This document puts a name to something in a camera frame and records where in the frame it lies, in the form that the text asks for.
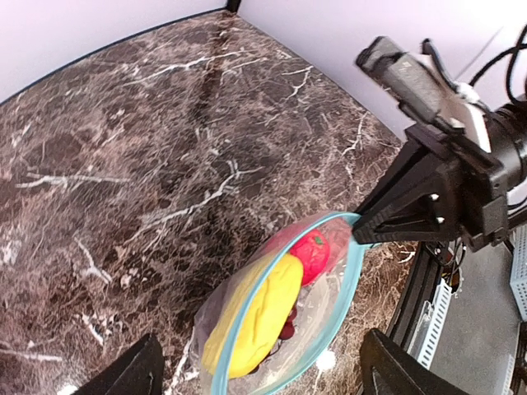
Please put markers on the yellow toy corn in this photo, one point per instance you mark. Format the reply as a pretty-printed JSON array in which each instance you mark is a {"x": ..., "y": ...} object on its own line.
[{"x": 264, "y": 320}]

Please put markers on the clear zip top bag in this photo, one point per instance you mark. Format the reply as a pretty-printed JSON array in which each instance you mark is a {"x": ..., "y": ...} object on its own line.
[{"x": 321, "y": 309}]

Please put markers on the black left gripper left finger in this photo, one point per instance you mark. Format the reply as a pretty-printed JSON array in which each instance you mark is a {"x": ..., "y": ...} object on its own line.
[{"x": 139, "y": 370}]

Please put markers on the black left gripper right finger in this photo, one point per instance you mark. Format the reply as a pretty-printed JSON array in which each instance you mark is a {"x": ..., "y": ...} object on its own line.
[{"x": 388, "y": 369}]

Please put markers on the black right frame post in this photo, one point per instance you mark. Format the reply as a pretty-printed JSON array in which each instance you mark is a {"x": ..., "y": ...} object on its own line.
[{"x": 233, "y": 5}]

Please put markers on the grey perforated metal basket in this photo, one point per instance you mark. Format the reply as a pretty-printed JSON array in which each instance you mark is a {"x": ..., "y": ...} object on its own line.
[{"x": 519, "y": 271}]

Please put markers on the purple toy grapes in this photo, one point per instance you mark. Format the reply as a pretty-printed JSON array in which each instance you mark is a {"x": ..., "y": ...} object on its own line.
[{"x": 288, "y": 329}]

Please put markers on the white slotted cable duct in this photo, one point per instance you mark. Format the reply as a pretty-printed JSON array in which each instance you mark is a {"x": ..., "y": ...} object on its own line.
[{"x": 430, "y": 325}]

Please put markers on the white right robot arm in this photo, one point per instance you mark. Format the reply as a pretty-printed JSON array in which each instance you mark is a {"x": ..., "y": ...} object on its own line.
[{"x": 512, "y": 118}]

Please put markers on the red toy fruit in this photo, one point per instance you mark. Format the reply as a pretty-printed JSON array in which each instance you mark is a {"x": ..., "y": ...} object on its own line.
[{"x": 321, "y": 249}]

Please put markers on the black front table rail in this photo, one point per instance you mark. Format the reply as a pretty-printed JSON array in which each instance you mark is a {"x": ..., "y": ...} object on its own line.
[{"x": 423, "y": 277}]

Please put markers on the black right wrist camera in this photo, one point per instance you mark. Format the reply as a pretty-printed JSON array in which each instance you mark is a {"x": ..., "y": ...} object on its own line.
[{"x": 424, "y": 89}]

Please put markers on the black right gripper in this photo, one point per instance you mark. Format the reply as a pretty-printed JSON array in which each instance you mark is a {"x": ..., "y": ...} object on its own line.
[{"x": 474, "y": 206}]

